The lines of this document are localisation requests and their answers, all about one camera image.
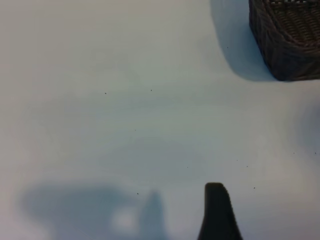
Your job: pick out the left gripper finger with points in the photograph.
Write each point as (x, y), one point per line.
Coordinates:
(217, 215)

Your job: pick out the dark brown wicker basket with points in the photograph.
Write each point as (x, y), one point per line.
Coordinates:
(287, 45)

